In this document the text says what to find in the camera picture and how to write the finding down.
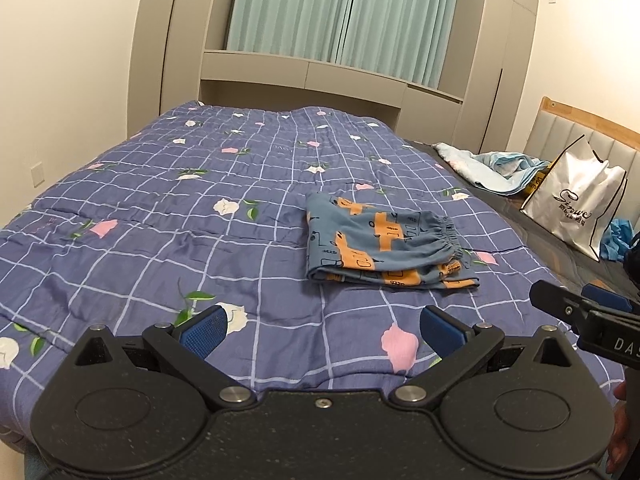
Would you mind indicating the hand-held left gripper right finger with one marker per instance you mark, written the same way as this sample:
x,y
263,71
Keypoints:
x,y
442,330

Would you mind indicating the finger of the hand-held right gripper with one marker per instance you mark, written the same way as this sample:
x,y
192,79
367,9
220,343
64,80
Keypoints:
x,y
557,302
607,297

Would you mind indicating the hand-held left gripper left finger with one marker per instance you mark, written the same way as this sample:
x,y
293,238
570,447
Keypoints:
x,y
202,332

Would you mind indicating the blue pants with orange print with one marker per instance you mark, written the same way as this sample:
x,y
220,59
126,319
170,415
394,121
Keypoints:
x,y
380,240

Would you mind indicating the person's right hand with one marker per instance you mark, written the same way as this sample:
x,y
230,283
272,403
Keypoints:
x,y
622,430

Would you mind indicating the blue crumpled cloth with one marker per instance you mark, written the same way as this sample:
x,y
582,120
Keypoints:
x,y
617,240

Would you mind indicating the white shopping bag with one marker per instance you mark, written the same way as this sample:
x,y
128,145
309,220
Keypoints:
x,y
570,200

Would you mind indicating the yellow packet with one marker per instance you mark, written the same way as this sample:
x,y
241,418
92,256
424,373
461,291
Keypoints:
x,y
539,182

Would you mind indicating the blue checked floral quilt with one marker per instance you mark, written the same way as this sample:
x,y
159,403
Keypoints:
x,y
150,220

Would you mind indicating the light blue blanket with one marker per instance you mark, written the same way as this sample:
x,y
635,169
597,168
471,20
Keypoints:
x,y
492,172

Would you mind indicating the wooden headboard with grey padding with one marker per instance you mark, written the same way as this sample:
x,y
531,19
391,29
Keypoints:
x,y
575,122

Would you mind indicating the beige tall wardrobe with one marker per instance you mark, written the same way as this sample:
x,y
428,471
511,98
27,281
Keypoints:
x,y
495,50
180,45

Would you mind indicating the beige window shelf cabinet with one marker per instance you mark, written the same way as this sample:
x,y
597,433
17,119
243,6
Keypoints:
x,y
300,80

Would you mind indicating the pale green curtain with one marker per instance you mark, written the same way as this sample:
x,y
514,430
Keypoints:
x,y
340,15

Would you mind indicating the white wall outlet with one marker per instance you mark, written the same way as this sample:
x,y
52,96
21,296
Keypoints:
x,y
38,172

